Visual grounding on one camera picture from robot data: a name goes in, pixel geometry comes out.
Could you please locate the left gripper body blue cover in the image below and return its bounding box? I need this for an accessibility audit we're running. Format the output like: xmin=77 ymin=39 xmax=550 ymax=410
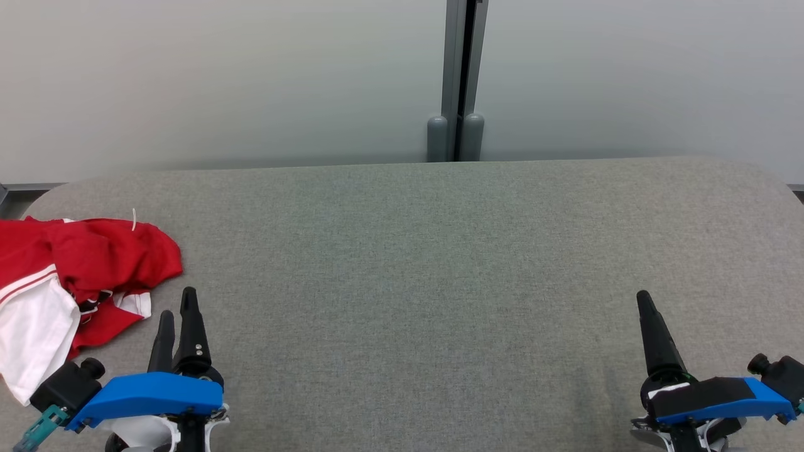
xmin=66 ymin=364 xmax=231 ymax=452

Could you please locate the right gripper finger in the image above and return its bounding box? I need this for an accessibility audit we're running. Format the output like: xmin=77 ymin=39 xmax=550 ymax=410
xmin=636 ymin=290 xmax=689 ymax=381

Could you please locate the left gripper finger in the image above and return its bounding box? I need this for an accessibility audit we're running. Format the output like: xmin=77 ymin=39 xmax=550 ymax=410
xmin=148 ymin=310 xmax=177 ymax=373
xmin=173 ymin=287 xmax=213 ymax=377

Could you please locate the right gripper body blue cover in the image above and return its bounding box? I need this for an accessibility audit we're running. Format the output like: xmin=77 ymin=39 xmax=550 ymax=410
xmin=631 ymin=372 xmax=797 ymax=452

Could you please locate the red white-sleeved t-shirt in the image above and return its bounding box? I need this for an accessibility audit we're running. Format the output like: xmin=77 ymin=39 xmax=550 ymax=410
xmin=0 ymin=217 xmax=184 ymax=406

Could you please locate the grey fabric upholstered surface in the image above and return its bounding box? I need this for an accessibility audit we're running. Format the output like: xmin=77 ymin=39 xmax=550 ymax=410
xmin=0 ymin=156 xmax=804 ymax=452

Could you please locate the teal left camera connector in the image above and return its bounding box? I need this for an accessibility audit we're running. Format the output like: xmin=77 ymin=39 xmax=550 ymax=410
xmin=13 ymin=405 xmax=68 ymax=452

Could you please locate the grey cylindrical post cap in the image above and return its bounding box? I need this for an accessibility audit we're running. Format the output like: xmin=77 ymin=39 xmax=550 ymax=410
xmin=427 ymin=114 xmax=449 ymax=163
xmin=460 ymin=113 xmax=485 ymax=162

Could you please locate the grey vertical partition post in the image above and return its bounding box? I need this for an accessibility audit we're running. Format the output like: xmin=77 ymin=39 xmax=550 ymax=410
xmin=440 ymin=0 xmax=489 ymax=163

